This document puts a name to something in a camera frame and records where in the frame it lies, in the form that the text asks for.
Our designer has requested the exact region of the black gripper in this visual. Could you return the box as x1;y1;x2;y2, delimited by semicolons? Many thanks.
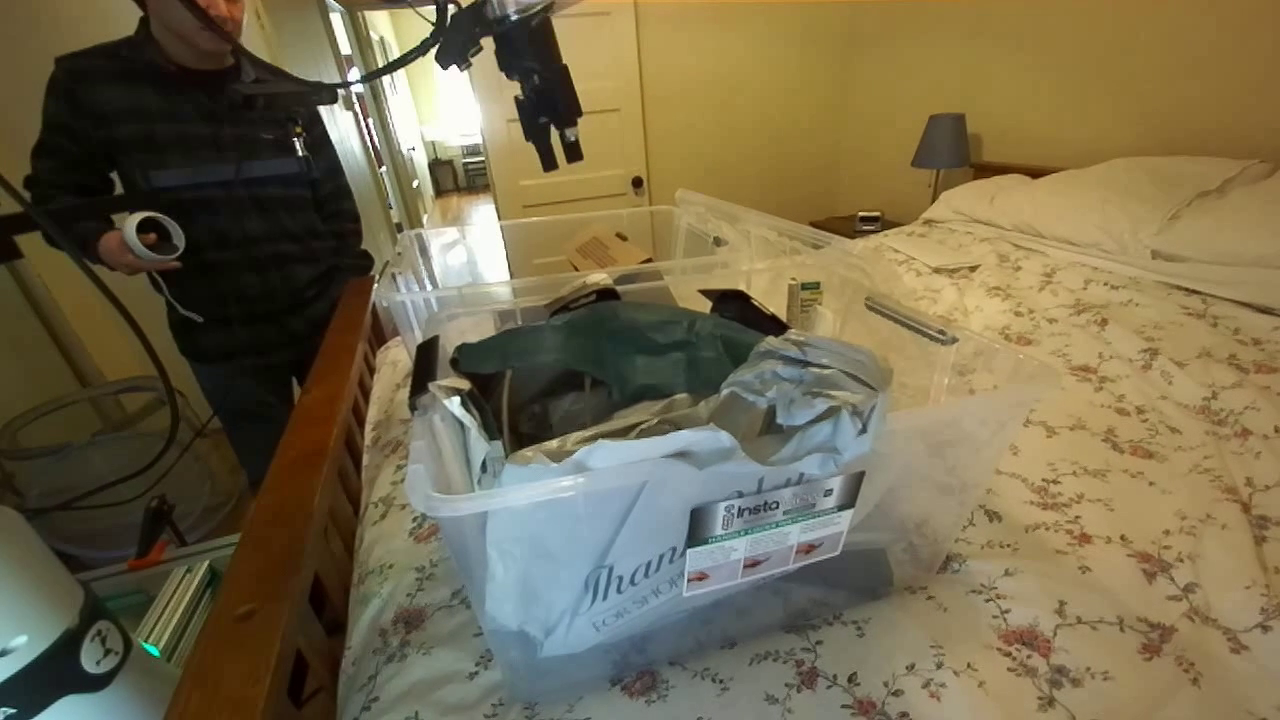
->
494;11;594;178

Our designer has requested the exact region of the white VR controller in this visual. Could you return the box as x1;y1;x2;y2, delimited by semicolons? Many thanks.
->
110;207;191;268

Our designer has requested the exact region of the clear plastic storage bin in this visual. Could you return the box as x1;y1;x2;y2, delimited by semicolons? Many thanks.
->
372;187;838;351
406;253;1036;706

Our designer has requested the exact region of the person's right hand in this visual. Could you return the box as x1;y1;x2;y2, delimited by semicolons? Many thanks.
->
94;227;186;281

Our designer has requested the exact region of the cream panelled door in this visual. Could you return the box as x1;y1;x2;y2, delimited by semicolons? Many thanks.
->
458;0;652;219

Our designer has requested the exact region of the dark green cloth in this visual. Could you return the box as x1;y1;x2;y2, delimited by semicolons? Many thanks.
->
449;294;773;403

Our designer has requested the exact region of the thin black upright item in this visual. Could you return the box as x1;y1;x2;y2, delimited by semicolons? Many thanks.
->
410;334;444;408

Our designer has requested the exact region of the dark wooden nightstand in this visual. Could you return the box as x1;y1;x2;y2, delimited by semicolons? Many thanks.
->
807;204;924;244

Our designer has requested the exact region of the silver foil pouch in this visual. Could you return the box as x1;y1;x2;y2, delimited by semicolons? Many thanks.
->
420;377;511;494

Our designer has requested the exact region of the person in dark jacket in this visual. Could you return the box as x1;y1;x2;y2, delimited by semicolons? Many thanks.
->
25;0;380;494

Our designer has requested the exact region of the grey plastic mailer bag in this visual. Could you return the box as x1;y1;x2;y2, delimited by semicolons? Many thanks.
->
712;334;897;468

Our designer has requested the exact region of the grey table lamp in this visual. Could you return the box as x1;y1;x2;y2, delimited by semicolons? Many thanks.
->
907;113;978;204

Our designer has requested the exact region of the white mailer bag with script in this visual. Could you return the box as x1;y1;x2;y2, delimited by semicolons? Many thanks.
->
475;431;753;663

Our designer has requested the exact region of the dark wooden headboard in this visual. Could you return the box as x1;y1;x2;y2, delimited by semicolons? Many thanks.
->
969;162;1064;184

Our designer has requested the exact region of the white pillow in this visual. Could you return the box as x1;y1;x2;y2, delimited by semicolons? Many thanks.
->
1153;166;1280;277
919;155;1264;258

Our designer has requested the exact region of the wooden bed footboard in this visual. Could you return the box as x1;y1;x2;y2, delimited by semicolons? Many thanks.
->
165;277;386;720

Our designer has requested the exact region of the red clamp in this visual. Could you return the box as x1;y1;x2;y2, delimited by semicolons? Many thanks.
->
131;494;186;565

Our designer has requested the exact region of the silver block with green light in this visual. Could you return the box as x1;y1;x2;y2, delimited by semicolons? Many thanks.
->
131;558;218;669

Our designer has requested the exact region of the white device with black dial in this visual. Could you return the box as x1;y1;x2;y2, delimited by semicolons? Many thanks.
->
0;506;138;720

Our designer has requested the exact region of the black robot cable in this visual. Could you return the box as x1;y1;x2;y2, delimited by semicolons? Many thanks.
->
186;0;505;97

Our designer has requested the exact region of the grey cable loop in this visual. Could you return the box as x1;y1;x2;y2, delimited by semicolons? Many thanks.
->
0;377;186;524

